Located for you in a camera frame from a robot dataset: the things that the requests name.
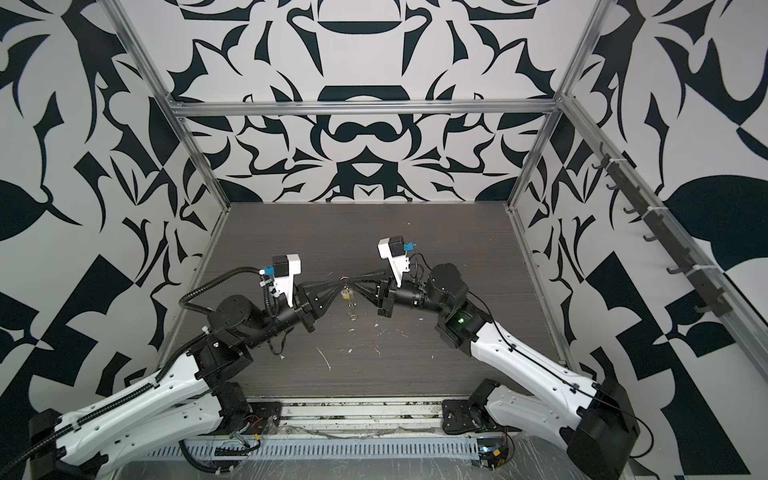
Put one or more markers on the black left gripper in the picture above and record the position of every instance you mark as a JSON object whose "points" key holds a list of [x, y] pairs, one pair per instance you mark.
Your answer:
{"points": [[298, 313]]}

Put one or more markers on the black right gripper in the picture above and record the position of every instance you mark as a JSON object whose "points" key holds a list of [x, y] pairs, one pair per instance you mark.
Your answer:
{"points": [[362, 285]]}

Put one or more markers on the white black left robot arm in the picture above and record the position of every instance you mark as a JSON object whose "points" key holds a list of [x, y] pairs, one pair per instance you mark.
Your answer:
{"points": [[192, 394]]}

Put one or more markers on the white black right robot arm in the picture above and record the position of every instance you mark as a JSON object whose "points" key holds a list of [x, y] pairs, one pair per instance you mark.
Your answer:
{"points": [[592, 422]]}

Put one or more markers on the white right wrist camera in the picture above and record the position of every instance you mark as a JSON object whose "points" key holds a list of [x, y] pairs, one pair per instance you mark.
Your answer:
{"points": [[395, 250]]}

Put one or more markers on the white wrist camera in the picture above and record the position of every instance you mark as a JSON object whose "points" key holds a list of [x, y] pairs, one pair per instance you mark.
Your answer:
{"points": [[278, 278], [395, 250]]}

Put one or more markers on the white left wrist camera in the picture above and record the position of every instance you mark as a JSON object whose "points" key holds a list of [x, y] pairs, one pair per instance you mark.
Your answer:
{"points": [[278, 278]]}

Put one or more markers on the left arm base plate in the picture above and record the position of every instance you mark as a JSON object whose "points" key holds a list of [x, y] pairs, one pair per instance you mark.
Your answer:
{"points": [[258, 418]]}

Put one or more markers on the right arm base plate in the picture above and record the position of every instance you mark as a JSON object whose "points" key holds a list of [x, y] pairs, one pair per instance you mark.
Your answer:
{"points": [[459, 417]]}

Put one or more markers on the white slotted cable duct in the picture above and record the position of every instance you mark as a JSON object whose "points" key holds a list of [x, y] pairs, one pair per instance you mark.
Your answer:
{"points": [[458, 448]]}

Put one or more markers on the aluminium frame top crossbar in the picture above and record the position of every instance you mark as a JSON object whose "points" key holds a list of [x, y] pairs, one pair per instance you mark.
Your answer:
{"points": [[186, 109]]}

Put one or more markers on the black wall hook rail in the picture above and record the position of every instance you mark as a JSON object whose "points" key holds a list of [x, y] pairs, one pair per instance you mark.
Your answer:
{"points": [[666, 230]]}

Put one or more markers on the aluminium frame corner post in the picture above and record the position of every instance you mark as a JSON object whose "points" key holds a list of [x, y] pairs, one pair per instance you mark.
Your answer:
{"points": [[131, 41]]}

